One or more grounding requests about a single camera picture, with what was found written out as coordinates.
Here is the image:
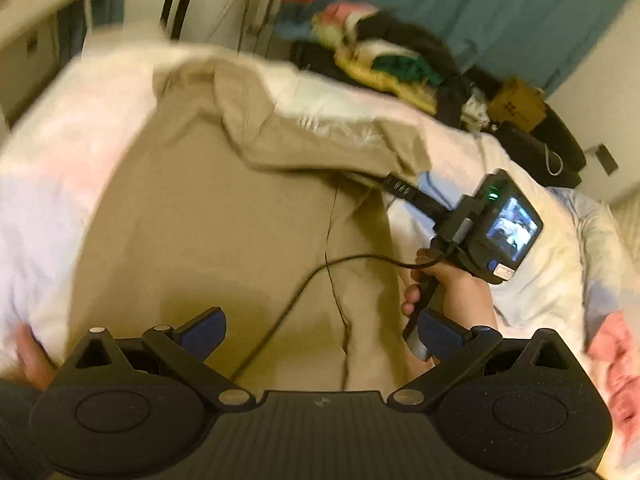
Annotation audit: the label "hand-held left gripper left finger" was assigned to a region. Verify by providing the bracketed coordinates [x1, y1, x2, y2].
[60, 306, 257, 411]

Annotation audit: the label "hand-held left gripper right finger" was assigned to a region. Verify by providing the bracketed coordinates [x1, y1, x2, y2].
[387, 307, 581, 408]

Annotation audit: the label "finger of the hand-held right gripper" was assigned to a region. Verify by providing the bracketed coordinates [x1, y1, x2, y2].
[381, 172, 453, 222]

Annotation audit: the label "beige garment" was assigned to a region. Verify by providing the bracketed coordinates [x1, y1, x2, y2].
[65, 57, 433, 393]

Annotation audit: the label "pile of clothes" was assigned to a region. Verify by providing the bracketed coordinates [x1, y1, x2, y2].
[275, 2, 496, 126]

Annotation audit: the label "person's right hand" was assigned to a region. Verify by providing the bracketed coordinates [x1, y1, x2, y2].
[400, 247, 496, 322]

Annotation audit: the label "black bag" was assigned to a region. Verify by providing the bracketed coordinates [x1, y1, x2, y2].
[492, 102, 587, 190]

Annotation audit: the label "brown paper bag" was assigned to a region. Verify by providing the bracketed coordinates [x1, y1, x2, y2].
[487, 76, 548, 132]

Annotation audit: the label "white fluffy pillow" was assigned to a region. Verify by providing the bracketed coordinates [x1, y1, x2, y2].
[609, 199, 640, 266]

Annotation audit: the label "teal curtain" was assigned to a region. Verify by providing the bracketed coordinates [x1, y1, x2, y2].
[56, 0, 130, 63]
[277, 0, 637, 97]

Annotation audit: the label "pastel cloud print duvet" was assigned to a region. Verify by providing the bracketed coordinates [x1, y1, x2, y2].
[0, 30, 640, 471]

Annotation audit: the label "metal garment steamer poles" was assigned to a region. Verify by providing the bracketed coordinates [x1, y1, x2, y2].
[210, 0, 293, 58]

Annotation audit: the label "white shelf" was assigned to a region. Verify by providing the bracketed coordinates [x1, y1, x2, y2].
[0, 0, 107, 128]

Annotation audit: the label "white cord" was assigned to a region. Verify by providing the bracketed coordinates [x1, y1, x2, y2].
[544, 144, 563, 177]

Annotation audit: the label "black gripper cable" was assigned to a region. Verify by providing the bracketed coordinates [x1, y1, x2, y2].
[230, 252, 447, 383]

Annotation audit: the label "wall socket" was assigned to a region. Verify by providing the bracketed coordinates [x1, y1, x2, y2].
[591, 143, 619, 177]

